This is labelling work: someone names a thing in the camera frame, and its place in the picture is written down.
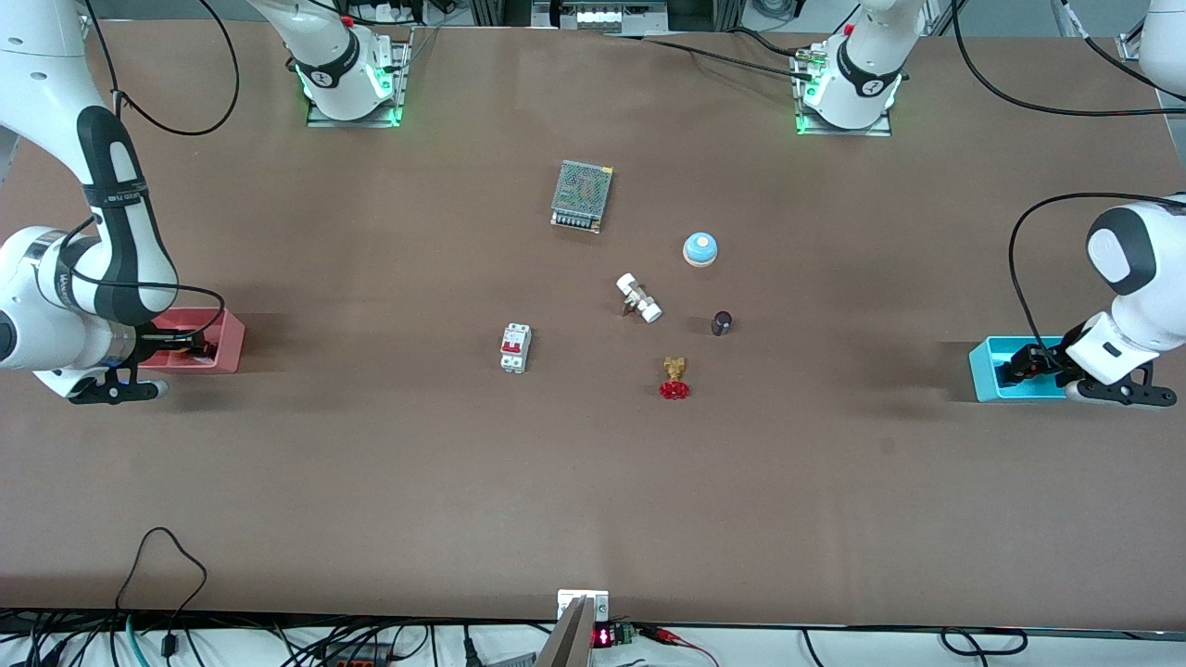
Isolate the white pipe union fitting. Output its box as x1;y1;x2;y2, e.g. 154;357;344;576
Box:
616;272;664;324

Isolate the black table cable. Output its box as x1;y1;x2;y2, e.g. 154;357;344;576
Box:
602;32;821;80

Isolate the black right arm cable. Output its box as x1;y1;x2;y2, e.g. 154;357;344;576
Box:
56;0;240;364

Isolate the black looped cable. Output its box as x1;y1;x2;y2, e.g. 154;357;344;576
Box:
116;527;208;654

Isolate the red clip wire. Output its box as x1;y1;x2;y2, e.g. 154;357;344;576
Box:
639;625;722;667

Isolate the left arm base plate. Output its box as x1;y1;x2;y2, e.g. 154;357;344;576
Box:
795;46;895;137

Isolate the white red circuit breaker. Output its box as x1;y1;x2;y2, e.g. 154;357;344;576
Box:
500;322;532;374

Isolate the white power strip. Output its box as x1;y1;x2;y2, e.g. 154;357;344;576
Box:
347;0;446;27

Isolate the grey control box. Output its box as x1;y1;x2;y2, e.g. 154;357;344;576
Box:
531;0;670;34

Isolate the blue plastic bin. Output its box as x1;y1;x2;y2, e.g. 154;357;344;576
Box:
969;335;1076;403

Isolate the metal mesh power supply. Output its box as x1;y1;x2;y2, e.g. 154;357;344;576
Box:
550;159;614;234

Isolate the black coiled floor cable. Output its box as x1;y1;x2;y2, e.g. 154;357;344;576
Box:
801;627;1029;667

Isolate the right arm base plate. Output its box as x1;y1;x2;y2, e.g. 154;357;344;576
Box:
306;42;406;128

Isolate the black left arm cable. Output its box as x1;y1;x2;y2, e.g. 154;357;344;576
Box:
950;0;1186;371

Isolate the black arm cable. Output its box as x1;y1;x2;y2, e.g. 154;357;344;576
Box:
56;0;240;364
950;0;1186;371

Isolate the pink plastic bin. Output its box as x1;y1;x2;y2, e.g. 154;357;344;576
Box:
139;308;246;374

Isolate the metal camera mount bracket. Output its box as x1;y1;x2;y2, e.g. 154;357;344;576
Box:
536;589;611;667

